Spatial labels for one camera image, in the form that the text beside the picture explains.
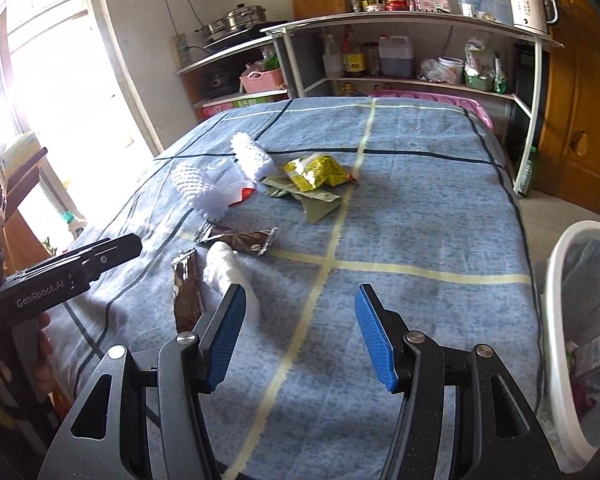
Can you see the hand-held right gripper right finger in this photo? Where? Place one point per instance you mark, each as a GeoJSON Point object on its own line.
{"type": "Point", "coordinates": [375, 340]}

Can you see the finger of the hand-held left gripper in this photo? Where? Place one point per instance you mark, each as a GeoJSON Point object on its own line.
{"type": "Point", "coordinates": [110, 252]}

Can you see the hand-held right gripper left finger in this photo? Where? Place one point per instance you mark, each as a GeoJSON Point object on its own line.
{"type": "Point", "coordinates": [225, 340]}

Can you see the brown snack wrapper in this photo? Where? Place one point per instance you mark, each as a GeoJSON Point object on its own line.
{"type": "Point", "coordinates": [187, 290]}
{"type": "Point", "coordinates": [245, 242]}

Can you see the white tissue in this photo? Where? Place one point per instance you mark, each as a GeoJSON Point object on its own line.
{"type": "Point", "coordinates": [225, 270]}

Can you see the white foam fruit net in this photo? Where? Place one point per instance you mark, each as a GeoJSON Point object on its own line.
{"type": "Point", "coordinates": [252, 157]}
{"type": "Point", "coordinates": [197, 192]}

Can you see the clear cup with red label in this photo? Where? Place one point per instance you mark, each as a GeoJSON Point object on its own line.
{"type": "Point", "coordinates": [227, 175]}

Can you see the olive green packet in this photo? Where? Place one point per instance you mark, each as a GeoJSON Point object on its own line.
{"type": "Point", "coordinates": [320, 206]}

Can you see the yellow snack wrapper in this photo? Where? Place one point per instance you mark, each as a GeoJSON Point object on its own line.
{"type": "Point", "coordinates": [315, 172]}

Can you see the white round bin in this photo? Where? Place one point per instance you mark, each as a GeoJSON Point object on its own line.
{"type": "Point", "coordinates": [560, 360]}

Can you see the maroon snack wrapper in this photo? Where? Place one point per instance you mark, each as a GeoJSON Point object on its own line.
{"type": "Point", "coordinates": [587, 400]}

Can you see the person's left hand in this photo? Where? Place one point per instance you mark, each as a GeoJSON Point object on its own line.
{"type": "Point", "coordinates": [44, 345]}

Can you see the white green detergent bottle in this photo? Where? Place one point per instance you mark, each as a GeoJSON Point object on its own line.
{"type": "Point", "coordinates": [72, 224]}

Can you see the wooden furniture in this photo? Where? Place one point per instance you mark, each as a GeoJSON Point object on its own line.
{"type": "Point", "coordinates": [27, 180]}

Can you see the pink cardboard box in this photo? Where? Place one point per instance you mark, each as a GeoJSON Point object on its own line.
{"type": "Point", "coordinates": [217, 107]}

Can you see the black kitchen appliance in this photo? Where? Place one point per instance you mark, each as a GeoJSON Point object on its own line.
{"type": "Point", "coordinates": [217, 81]}

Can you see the green cardboard box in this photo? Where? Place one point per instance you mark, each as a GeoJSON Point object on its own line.
{"type": "Point", "coordinates": [252, 102]}

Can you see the white power strip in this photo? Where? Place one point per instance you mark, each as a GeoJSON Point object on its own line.
{"type": "Point", "coordinates": [181, 51]}

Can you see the clear bin liner bag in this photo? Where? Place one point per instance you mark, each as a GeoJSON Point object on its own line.
{"type": "Point", "coordinates": [587, 280]}

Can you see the low white shelf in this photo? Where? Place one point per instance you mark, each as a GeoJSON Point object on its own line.
{"type": "Point", "coordinates": [215, 57]}

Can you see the green plastic bottle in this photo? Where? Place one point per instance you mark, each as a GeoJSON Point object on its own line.
{"type": "Point", "coordinates": [530, 172]}

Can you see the pink woven basket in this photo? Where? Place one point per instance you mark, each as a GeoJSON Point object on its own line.
{"type": "Point", "coordinates": [261, 81]}

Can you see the green bag in basket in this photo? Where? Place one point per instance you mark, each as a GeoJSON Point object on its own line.
{"type": "Point", "coordinates": [265, 62]}

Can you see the pink lid storage box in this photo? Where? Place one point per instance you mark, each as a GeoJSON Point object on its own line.
{"type": "Point", "coordinates": [430, 101]}

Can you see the steel pan with lid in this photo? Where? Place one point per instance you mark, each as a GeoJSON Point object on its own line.
{"type": "Point", "coordinates": [212, 28]}

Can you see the steel steamer pot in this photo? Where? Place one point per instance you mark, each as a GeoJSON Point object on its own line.
{"type": "Point", "coordinates": [245, 15]}

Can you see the crumpled clear plastic bag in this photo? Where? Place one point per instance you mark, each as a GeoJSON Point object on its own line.
{"type": "Point", "coordinates": [432, 71]}

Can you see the green plastic bowl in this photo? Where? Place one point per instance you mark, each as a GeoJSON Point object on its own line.
{"type": "Point", "coordinates": [477, 82]}

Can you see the dark glass jar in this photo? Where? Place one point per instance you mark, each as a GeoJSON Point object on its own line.
{"type": "Point", "coordinates": [373, 59]}

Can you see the white plastic tub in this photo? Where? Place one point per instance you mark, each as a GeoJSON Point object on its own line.
{"type": "Point", "coordinates": [451, 69]}

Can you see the wooden door knob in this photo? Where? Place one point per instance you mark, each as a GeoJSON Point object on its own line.
{"type": "Point", "coordinates": [577, 143]}

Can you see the jerrycan with dark liquid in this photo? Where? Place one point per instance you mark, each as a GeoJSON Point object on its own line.
{"type": "Point", "coordinates": [396, 57]}

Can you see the yellow label cooking oil bottle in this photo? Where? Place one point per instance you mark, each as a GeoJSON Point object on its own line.
{"type": "Point", "coordinates": [354, 55]}

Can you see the clear plastic bottle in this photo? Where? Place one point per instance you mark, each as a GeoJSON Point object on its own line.
{"type": "Point", "coordinates": [331, 57]}

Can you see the green and white packet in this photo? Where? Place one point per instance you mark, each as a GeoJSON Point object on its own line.
{"type": "Point", "coordinates": [500, 79]}

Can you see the white food packets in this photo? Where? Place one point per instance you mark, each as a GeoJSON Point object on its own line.
{"type": "Point", "coordinates": [477, 55]}

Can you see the wooden door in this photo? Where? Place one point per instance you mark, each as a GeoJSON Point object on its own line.
{"type": "Point", "coordinates": [580, 110]}

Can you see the white metal shelf rack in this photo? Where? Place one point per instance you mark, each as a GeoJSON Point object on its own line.
{"type": "Point", "coordinates": [410, 22]}

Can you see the round tin can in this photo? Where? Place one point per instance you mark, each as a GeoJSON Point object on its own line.
{"type": "Point", "coordinates": [375, 8]}

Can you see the small glass jar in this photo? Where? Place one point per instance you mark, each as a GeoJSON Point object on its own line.
{"type": "Point", "coordinates": [412, 3]}

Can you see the red jar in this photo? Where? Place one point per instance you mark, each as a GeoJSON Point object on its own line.
{"type": "Point", "coordinates": [395, 1]}

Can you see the pink utensil tray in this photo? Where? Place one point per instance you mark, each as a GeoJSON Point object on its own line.
{"type": "Point", "coordinates": [435, 5]}

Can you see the clear plastic storage box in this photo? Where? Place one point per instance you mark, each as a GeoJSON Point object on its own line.
{"type": "Point", "coordinates": [482, 2]}

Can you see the white electric kettle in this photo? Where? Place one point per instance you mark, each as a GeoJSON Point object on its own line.
{"type": "Point", "coordinates": [527, 5]}

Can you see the white window frame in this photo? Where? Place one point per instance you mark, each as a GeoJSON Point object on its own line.
{"type": "Point", "coordinates": [110, 60]}

